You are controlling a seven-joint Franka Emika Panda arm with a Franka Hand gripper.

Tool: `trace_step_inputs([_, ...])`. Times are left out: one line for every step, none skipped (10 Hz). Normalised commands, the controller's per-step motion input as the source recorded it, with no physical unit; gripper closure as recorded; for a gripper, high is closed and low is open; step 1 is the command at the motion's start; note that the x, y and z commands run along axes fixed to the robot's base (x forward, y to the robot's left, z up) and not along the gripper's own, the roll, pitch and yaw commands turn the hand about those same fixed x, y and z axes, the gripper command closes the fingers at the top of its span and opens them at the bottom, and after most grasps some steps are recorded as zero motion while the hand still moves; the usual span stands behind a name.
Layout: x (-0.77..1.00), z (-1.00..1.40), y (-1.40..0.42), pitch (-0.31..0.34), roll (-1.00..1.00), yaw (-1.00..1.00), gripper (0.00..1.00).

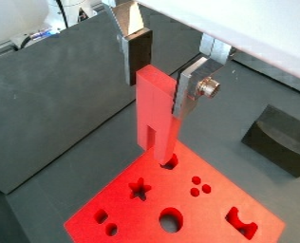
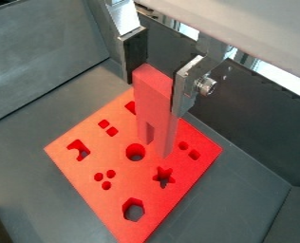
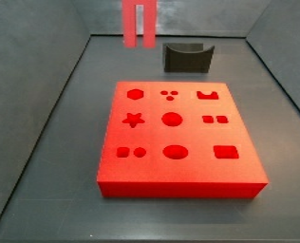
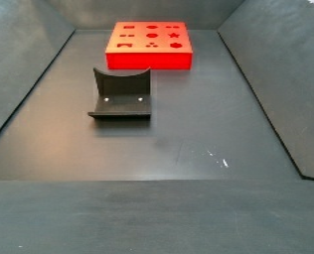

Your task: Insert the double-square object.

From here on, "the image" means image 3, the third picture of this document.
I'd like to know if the red double-square object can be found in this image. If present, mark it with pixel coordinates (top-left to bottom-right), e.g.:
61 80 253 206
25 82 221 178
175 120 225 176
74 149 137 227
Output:
123 0 159 47

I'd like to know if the red shape-sorter block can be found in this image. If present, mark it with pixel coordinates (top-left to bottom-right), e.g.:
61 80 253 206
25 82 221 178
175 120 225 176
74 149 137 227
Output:
97 82 268 198

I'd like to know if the black curved holder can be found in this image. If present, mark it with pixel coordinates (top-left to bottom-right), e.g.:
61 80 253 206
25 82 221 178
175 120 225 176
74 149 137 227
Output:
163 43 215 73

